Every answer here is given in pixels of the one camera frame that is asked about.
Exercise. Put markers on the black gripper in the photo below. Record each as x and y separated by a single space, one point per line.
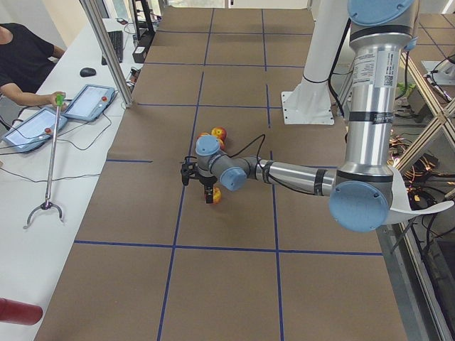
207 181

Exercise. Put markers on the single red yellow apple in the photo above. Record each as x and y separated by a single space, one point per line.
217 195

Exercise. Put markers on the green handled reacher grabber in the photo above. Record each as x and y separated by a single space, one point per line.
47 204

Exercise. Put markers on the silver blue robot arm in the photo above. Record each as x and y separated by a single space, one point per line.
361 192

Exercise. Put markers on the person's hand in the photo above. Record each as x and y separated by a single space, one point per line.
53 101

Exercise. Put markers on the front pile apple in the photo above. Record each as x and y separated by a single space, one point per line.
221 144

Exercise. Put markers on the pile apple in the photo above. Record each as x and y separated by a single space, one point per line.
202 135
219 132
221 144

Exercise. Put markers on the back right pile apple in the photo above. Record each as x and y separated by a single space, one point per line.
202 135

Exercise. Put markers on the back left pile apple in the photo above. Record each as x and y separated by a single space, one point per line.
219 132

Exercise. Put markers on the far blue teach pendant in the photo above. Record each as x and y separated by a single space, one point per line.
89 103

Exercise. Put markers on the blue teach pendant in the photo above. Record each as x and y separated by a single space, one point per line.
89 103
31 133

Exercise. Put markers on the black computer box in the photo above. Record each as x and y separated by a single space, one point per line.
139 54

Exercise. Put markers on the black computer mouse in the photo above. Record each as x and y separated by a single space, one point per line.
88 72

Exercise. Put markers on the near blue teach pendant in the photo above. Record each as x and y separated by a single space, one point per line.
31 133

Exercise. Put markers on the black keyboard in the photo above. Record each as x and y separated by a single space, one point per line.
117 41

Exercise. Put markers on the white plastic chair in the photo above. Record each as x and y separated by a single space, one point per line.
400 210

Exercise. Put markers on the red cylinder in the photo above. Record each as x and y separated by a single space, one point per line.
20 313

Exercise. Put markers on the person in black shirt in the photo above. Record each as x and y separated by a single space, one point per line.
25 63

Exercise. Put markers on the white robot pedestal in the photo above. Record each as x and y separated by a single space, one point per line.
309 102

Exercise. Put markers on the aluminium frame post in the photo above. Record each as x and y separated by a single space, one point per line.
94 17

